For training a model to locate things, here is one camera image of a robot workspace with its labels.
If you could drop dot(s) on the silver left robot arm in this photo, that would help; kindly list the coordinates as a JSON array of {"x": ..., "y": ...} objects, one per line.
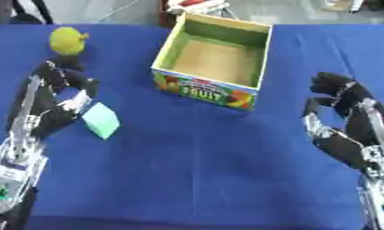
[{"x": 14, "y": 176}]

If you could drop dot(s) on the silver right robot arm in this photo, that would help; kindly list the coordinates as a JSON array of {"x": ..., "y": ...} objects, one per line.
[{"x": 379, "y": 194}]

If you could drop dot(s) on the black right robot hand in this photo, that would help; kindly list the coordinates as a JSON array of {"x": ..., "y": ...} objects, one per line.
[{"x": 352, "y": 119}]

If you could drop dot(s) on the white and red clutter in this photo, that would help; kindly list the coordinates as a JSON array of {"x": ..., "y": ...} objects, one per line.
[{"x": 197, "y": 6}]

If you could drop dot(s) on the yellow-green toy fruit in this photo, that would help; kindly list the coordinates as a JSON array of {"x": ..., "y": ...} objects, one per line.
[{"x": 68, "y": 41}]

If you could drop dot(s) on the black tripod legs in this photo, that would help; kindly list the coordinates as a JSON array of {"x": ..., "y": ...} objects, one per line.
[{"x": 29, "y": 12}]

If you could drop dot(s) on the cardboard box with green inside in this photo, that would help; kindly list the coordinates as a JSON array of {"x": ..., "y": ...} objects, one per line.
[{"x": 213, "y": 61}]

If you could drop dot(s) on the light green block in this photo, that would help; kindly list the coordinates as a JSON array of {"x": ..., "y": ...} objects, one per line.
[{"x": 101, "y": 120}]

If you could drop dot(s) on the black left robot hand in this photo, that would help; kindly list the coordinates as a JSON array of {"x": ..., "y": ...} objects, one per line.
[{"x": 48, "y": 101}]

